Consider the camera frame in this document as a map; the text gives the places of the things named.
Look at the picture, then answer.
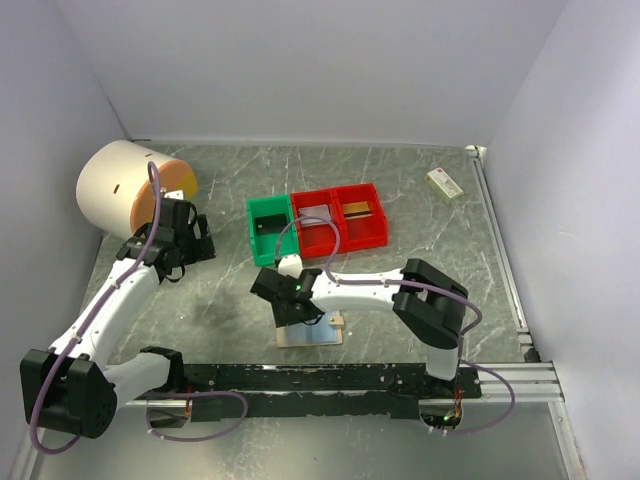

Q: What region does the tan card holder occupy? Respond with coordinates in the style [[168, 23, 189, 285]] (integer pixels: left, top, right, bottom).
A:
[[276, 311, 345, 348]]

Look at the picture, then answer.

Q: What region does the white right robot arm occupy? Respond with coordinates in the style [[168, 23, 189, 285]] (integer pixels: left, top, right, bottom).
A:
[[250, 259, 471, 398]]

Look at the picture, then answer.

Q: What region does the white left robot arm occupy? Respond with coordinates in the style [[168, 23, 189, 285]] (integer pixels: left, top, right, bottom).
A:
[[19, 191, 216, 444]]

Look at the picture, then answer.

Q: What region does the black credit card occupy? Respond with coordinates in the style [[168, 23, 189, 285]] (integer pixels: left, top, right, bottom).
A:
[[254, 213, 289, 235]]

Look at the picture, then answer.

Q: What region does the green plastic bin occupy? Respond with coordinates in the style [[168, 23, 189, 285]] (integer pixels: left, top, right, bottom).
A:
[[246, 195, 294, 267]]

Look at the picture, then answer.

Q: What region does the red bin middle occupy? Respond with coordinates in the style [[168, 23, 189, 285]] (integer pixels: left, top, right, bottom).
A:
[[291, 189, 344, 259]]

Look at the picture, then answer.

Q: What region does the red bin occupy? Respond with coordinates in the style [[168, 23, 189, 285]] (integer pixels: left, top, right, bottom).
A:
[[291, 189, 344, 259], [334, 183, 389, 253]]

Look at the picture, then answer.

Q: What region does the white cylinder with orange face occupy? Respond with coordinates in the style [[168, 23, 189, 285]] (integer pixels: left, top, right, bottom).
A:
[[76, 140, 198, 240]]

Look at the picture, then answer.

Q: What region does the red bin right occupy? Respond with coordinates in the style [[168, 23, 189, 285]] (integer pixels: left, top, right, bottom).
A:
[[334, 183, 389, 253]]

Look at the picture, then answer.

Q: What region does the small white cardboard box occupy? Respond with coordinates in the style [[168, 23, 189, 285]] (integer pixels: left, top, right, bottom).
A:
[[425, 167, 464, 204]]

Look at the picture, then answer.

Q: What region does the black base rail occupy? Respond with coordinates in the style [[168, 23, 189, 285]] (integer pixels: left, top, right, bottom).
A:
[[180, 363, 482, 422]]

